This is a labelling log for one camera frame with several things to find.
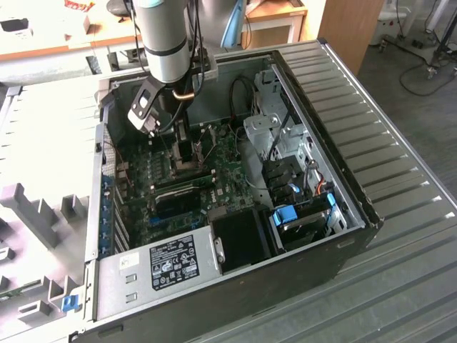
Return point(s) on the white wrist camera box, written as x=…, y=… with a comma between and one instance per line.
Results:
x=143, y=103

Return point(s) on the wooden cabinet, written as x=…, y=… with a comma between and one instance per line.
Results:
x=346, y=32

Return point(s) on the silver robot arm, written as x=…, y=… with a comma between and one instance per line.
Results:
x=162, y=35

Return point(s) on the black disk bay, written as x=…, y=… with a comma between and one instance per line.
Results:
x=282, y=171

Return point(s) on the white label printer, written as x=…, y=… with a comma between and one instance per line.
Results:
x=14, y=26

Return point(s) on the small wooden table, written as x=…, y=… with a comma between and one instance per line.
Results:
x=275, y=10

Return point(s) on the dark round monitor base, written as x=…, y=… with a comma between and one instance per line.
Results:
x=119, y=7

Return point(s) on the CPU socket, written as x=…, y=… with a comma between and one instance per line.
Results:
x=189, y=171

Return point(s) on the black graphics card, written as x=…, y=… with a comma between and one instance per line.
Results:
x=178, y=205

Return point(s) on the blue slot latch strip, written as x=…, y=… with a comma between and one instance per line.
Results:
x=105, y=207

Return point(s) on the red snack packet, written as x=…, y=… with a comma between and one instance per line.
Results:
x=78, y=5

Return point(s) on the wooden desk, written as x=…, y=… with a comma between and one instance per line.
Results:
x=35, y=44

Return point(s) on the black foam block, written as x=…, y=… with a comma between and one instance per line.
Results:
x=93, y=64

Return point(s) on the green RAM stick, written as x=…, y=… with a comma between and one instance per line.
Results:
x=18, y=292
x=201, y=181

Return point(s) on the grey parts rack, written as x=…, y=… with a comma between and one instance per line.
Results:
x=35, y=214

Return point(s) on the silver drive cage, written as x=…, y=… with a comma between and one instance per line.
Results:
x=260, y=123

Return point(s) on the hard disk in blue carrier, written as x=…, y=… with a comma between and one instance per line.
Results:
x=283, y=216

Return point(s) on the black open PC case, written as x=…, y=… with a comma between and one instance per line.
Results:
x=285, y=278

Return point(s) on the green motherboard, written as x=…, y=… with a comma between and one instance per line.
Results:
x=228, y=178

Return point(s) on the silver power supply unit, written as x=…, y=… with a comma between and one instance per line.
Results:
x=118, y=286

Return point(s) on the small brown cardboard box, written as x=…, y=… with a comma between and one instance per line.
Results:
x=86, y=24

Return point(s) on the black wheeled stand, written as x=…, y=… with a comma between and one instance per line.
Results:
x=432, y=71

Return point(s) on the white wheeled equipment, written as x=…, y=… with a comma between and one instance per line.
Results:
x=387, y=21

